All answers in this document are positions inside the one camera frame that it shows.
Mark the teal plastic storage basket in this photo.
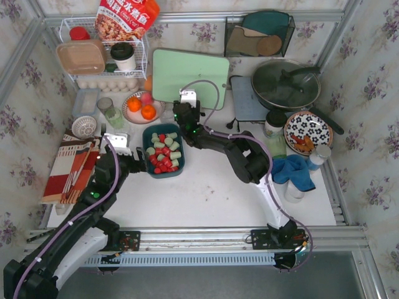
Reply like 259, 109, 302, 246
142, 123, 185, 179

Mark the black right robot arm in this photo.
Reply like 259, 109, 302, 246
173, 102, 297, 247

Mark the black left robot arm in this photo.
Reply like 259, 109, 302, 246
3, 148, 147, 298

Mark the white strainer basket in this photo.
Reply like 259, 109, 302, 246
71, 116, 97, 139

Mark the black power plug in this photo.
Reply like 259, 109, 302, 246
226, 118, 240, 132

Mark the silver fork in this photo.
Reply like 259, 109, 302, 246
100, 123, 107, 138

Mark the green cutting board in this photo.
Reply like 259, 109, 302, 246
152, 49, 229, 110

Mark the pink bowl with oranges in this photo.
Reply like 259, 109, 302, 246
122, 92, 165, 125

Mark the green glass cup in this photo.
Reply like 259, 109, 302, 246
97, 97, 124, 130

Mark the striped kitchen towel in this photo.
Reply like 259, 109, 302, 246
41, 130, 101, 204

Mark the grey induction cooker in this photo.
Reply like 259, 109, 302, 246
229, 75, 269, 122

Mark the clear container blue lid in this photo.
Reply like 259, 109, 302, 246
72, 88, 100, 118

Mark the egg tray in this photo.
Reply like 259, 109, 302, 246
76, 78, 140, 92

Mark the white jar black lid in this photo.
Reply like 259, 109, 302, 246
264, 110, 287, 138

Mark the white cup black lid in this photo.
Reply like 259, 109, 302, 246
110, 42, 136, 71

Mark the green glass bottle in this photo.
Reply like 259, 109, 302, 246
266, 135, 287, 159

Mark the black pan with glass lid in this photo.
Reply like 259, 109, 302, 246
251, 59, 344, 135

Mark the black mesh organizer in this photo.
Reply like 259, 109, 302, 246
224, 10, 296, 57

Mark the floral patterned plate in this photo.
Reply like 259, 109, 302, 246
284, 111, 333, 156

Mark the blue cloth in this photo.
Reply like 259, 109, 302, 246
271, 154, 315, 192

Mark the brown plastic lunch box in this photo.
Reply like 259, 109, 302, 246
56, 39, 107, 75

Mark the red snack bag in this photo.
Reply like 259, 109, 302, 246
94, 0, 160, 42

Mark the blue jar silver lid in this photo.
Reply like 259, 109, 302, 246
307, 145, 331, 171

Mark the red capped jar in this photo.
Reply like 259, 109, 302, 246
69, 26, 90, 40

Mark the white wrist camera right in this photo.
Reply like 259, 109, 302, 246
179, 89, 197, 107

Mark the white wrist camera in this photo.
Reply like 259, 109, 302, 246
179, 89, 197, 107
104, 133, 132, 156

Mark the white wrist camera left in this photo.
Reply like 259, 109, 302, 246
104, 133, 132, 156

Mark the white wire rack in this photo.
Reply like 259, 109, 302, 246
55, 17, 149, 82

